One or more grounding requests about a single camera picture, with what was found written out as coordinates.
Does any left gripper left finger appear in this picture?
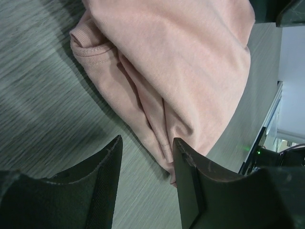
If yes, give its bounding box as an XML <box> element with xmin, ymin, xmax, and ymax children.
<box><xmin>0</xmin><ymin>136</ymin><xmax>123</xmax><ymax>229</ymax></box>

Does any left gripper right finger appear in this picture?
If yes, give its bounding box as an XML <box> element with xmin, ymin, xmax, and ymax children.
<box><xmin>173</xmin><ymin>138</ymin><xmax>305</xmax><ymax>229</ymax></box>

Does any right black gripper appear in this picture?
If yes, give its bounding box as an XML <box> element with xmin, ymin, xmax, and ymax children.
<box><xmin>250</xmin><ymin>0</ymin><xmax>305</xmax><ymax>27</ymax></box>

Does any pink printed t shirt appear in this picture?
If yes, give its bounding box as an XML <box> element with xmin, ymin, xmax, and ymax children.
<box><xmin>70</xmin><ymin>0</ymin><xmax>255</xmax><ymax>185</ymax></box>

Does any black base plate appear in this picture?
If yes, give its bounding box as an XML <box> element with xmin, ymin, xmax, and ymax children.
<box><xmin>238</xmin><ymin>126</ymin><xmax>267</xmax><ymax>176</ymax></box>

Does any aluminium frame rail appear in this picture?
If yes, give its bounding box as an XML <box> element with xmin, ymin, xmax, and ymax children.
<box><xmin>243</xmin><ymin>81</ymin><xmax>284</xmax><ymax>156</ymax></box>

